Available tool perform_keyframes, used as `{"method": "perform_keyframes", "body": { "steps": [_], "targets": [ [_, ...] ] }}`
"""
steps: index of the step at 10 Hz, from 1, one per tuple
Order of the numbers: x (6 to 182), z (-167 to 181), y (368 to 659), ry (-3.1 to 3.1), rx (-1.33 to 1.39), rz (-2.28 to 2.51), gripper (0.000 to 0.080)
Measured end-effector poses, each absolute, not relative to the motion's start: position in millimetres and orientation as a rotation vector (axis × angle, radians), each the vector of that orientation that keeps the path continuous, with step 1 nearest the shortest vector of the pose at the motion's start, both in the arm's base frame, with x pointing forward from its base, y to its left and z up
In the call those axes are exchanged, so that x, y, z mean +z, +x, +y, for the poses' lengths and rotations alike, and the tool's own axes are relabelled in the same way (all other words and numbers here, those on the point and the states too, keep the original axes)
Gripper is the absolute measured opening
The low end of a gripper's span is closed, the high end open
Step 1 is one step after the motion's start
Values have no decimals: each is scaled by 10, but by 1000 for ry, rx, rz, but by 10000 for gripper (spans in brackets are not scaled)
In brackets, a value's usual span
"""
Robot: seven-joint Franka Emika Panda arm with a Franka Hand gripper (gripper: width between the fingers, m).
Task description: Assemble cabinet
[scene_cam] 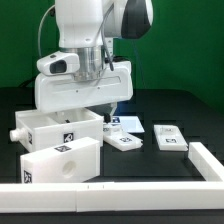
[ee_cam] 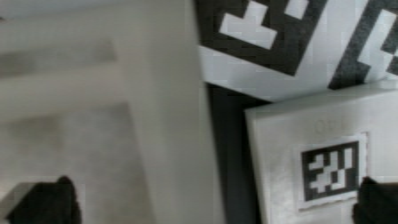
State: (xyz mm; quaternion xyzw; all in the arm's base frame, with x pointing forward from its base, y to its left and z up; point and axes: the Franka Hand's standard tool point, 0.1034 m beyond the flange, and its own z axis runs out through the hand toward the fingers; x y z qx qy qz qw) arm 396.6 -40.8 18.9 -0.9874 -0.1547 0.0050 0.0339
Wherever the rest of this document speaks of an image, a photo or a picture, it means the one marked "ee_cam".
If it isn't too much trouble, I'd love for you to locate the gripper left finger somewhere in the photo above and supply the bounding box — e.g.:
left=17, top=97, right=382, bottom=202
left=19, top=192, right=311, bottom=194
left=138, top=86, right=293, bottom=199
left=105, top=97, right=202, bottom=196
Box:
left=0, top=176, right=81, bottom=224

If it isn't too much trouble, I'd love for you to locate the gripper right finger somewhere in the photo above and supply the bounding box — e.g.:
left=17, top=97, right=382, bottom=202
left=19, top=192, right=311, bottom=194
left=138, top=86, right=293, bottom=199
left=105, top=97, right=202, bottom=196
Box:
left=352, top=177, right=398, bottom=224

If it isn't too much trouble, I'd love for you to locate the white cabinet body box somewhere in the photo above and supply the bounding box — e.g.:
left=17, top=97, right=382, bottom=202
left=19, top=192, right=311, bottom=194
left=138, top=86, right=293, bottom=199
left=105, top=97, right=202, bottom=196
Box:
left=0, top=0, right=225, bottom=224

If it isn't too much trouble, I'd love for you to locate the white marker sheet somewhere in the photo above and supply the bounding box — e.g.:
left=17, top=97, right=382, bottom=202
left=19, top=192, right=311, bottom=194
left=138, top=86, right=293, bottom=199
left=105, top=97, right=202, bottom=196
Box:
left=193, top=0, right=398, bottom=102

